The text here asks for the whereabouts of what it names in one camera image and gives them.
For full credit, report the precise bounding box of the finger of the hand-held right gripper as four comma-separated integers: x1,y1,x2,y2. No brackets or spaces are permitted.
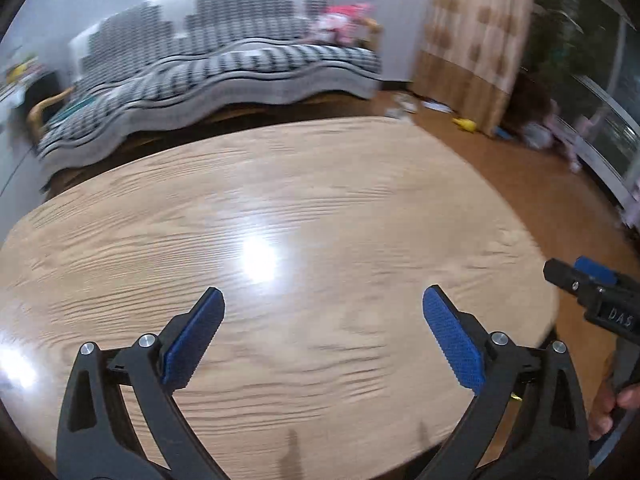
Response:
543,258,602,307
574,256,640,291

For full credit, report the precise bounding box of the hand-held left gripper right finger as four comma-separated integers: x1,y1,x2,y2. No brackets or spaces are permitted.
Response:
422,284,590,480

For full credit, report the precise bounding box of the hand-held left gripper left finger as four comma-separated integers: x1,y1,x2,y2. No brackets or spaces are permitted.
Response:
56,286,236,480

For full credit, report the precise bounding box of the person's right hand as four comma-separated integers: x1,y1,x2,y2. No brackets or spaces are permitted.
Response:
589,350,640,442

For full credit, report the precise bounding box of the white fluffy bundle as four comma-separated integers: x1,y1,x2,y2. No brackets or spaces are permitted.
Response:
522,122,551,150

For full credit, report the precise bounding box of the window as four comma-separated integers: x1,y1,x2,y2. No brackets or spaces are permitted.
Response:
575,10,640,201

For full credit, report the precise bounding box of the dark potted plant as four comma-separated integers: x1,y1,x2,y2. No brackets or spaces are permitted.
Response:
505,0,616,131

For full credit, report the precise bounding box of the beige patterned curtain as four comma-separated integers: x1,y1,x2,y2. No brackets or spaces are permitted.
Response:
412,0,538,136

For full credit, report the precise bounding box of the white cabinet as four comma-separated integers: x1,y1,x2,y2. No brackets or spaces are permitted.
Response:
0,87,41,211

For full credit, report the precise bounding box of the wooden sofa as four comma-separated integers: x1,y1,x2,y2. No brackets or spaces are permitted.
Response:
27,0,385,191

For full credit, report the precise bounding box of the black white striped blanket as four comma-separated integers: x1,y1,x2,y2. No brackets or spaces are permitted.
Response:
37,0,383,176

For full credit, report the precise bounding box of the pink cartoon cushion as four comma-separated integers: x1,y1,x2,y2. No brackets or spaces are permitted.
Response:
305,2,376,43

